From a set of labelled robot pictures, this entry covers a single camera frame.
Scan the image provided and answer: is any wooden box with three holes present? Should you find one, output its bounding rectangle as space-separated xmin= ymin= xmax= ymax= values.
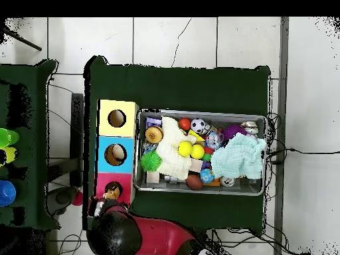
xmin=92 ymin=99 xmax=140 ymax=209

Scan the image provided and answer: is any dark green side table cloth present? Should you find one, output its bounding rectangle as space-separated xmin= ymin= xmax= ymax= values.
xmin=0 ymin=58 xmax=60 ymax=230

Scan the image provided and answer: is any orange tiger plush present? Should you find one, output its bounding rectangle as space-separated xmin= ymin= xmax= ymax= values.
xmin=88 ymin=195 xmax=106 ymax=217

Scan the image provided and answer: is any green spiky rubber ball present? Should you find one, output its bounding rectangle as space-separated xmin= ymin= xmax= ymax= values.
xmin=139 ymin=149 xmax=163 ymax=173

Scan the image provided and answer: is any black tripod leg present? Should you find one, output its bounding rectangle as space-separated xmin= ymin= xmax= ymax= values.
xmin=0 ymin=27 xmax=43 ymax=52

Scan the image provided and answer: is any brown toy football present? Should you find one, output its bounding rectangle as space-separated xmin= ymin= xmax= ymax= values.
xmin=185 ymin=173 xmax=204 ymax=191

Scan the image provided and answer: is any yellow tennis ball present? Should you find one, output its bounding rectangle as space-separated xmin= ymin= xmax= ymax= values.
xmin=190 ymin=143 xmax=206 ymax=159

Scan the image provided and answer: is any bright green plastic cup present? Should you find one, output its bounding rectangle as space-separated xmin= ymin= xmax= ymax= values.
xmin=0 ymin=127 xmax=21 ymax=148

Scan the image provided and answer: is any shallow silver mesh bin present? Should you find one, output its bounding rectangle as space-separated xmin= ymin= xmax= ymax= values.
xmin=133 ymin=108 xmax=268 ymax=197

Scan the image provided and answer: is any dark grey rounded object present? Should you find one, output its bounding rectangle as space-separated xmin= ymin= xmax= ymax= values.
xmin=46 ymin=185 xmax=78 ymax=216

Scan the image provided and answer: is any black power cable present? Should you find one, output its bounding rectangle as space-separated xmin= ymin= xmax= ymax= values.
xmin=268 ymin=147 xmax=340 ymax=163

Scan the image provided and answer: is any blue plastic cup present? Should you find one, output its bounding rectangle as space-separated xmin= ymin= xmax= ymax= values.
xmin=0 ymin=179 xmax=17 ymax=207

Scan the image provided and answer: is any mint green waffle cloth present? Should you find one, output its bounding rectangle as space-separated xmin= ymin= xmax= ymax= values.
xmin=210 ymin=132 xmax=267 ymax=180

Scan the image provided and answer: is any small red floor ball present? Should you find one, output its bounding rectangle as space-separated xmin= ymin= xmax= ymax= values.
xmin=70 ymin=191 xmax=84 ymax=207

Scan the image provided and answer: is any cream waffle cloth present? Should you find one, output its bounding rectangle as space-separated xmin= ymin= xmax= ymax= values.
xmin=155 ymin=116 xmax=199 ymax=181

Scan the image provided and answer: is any yellow green plastic cup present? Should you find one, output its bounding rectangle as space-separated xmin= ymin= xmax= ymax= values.
xmin=0 ymin=146 xmax=19 ymax=168

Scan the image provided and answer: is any blue globe ball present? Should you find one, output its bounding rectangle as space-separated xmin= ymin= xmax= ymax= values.
xmin=199 ymin=168 xmax=215 ymax=185

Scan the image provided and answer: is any black white soccer ball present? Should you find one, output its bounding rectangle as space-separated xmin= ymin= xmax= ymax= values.
xmin=190 ymin=118 xmax=207 ymax=133

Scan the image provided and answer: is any orange red ball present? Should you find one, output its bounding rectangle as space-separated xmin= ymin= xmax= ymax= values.
xmin=178 ymin=117 xmax=192 ymax=131

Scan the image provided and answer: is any toy hamburger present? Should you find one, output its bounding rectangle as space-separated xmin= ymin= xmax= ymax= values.
xmin=145 ymin=126 xmax=165 ymax=145

